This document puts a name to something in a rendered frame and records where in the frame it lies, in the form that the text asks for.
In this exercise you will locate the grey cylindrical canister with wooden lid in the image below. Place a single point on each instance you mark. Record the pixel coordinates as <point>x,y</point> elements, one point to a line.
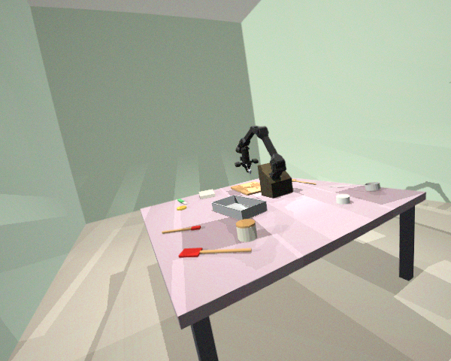
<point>246,230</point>

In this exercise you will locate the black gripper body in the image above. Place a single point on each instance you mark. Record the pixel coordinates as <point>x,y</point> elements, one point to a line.
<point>246,160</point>

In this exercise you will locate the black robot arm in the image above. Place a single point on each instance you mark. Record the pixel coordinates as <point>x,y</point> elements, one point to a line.
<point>278,163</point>

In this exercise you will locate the white short cylinder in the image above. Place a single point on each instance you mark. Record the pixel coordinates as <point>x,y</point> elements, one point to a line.
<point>342,199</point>

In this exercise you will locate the red spatula with wooden handle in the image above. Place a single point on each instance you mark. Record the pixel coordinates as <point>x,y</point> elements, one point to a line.
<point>194,252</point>

